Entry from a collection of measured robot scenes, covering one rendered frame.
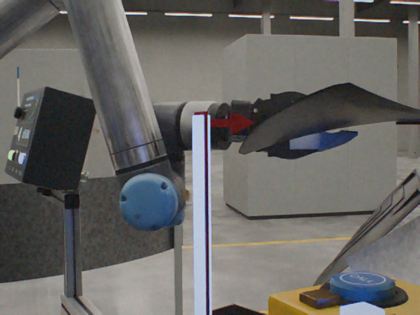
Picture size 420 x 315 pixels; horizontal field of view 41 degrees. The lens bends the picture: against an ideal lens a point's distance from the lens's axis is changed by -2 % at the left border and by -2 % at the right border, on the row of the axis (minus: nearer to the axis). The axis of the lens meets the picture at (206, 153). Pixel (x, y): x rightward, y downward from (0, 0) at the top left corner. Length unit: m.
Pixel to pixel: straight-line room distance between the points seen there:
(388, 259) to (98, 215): 1.91
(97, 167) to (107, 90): 4.21
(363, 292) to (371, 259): 0.39
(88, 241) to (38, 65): 4.40
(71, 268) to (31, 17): 0.46
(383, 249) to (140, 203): 0.31
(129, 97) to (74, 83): 5.94
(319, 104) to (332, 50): 6.64
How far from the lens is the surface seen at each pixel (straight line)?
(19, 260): 2.42
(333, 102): 0.60
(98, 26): 0.75
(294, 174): 7.03
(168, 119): 0.85
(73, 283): 1.10
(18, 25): 0.93
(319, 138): 0.77
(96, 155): 4.94
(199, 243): 0.58
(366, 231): 0.91
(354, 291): 0.35
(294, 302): 0.35
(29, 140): 1.11
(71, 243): 1.08
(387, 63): 7.55
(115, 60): 0.75
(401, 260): 0.73
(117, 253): 2.61
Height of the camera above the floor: 1.18
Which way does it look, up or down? 3 degrees down
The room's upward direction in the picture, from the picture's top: 1 degrees counter-clockwise
